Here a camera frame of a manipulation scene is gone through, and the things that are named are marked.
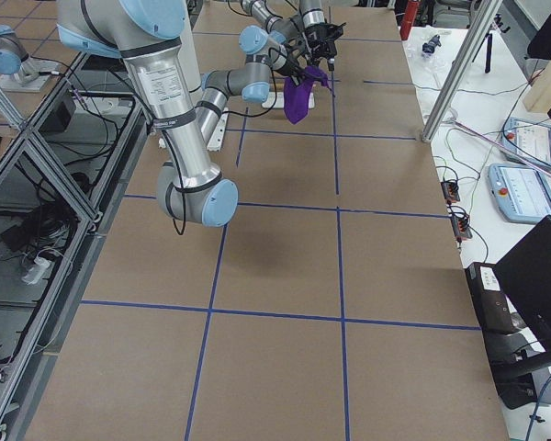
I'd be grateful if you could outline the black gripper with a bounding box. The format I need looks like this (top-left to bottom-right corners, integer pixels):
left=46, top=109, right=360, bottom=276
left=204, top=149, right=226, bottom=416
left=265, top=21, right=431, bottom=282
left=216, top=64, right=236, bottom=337
left=282, top=39, right=309, bottom=76
left=304, top=22, right=345, bottom=64

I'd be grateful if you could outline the purple towel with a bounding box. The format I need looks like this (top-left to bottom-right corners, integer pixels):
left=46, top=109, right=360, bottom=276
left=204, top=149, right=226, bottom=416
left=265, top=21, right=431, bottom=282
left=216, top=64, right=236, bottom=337
left=284, top=65, right=329, bottom=124

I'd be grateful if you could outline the white towel rack base tray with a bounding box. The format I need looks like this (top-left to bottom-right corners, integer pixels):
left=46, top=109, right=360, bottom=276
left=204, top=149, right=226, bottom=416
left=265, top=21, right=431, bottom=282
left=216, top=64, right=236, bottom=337
left=262, top=92, right=315, bottom=109

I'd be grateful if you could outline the red cylinder bottle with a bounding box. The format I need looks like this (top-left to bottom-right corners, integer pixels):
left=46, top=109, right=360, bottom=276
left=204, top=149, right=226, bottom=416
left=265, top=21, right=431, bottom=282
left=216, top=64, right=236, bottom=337
left=399, top=0, right=420, bottom=41

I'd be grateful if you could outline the folded dark umbrella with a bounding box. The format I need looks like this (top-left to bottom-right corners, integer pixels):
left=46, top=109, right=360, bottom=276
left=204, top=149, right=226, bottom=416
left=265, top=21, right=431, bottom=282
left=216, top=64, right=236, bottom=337
left=422, top=34, right=442, bottom=56

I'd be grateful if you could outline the orange connector box far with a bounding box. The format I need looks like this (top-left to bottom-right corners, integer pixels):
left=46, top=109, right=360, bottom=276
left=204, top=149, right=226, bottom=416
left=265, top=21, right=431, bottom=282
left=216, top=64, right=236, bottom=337
left=441, top=180, right=460, bottom=205

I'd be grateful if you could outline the orange connector box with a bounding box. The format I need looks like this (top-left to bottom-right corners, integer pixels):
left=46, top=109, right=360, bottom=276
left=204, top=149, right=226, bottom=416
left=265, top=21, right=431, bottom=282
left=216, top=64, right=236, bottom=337
left=441, top=180, right=460, bottom=205
left=447, top=205, right=473, bottom=243

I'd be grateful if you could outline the orange connector box near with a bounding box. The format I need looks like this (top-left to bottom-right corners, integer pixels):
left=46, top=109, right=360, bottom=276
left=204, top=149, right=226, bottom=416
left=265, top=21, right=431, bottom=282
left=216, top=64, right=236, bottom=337
left=447, top=205, right=473, bottom=243

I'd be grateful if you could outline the wooden beam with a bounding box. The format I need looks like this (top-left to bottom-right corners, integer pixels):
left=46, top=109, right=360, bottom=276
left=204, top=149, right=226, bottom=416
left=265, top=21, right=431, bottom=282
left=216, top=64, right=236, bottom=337
left=523, top=61, right=551, bottom=113

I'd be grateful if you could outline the teach pendant far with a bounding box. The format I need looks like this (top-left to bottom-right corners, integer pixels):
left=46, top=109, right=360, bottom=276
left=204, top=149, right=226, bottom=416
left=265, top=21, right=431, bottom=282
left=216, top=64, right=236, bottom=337
left=502, top=117, right=551, bottom=166

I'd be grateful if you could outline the teach pendant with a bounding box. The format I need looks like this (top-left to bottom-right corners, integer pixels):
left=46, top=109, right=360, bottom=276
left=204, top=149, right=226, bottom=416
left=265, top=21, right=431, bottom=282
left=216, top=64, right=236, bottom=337
left=488, top=164, right=551, bottom=224
left=502, top=117, right=551, bottom=166

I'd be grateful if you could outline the teach pendant near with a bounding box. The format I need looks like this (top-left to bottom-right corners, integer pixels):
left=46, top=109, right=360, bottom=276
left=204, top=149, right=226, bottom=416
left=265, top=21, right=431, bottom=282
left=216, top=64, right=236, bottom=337
left=488, top=164, right=551, bottom=224

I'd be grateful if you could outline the reacher grabber tool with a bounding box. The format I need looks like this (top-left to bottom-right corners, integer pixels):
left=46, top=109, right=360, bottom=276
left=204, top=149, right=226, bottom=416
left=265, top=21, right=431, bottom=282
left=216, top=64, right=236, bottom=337
left=445, top=119, right=551, bottom=176

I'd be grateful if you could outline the black computer box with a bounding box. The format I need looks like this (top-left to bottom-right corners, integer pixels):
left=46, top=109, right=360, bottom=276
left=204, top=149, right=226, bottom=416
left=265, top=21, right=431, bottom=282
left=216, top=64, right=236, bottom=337
left=465, top=262, right=522, bottom=335

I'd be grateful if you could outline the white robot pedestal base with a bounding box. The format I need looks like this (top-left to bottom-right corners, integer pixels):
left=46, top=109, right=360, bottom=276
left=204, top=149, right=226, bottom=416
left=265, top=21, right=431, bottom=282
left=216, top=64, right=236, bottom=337
left=158, top=103, right=230, bottom=152

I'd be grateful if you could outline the aluminium frame post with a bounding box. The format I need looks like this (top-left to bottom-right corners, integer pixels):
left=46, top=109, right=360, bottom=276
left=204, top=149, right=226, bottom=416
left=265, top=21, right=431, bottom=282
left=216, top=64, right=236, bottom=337
left=421, top=0, right=502, bottom=143

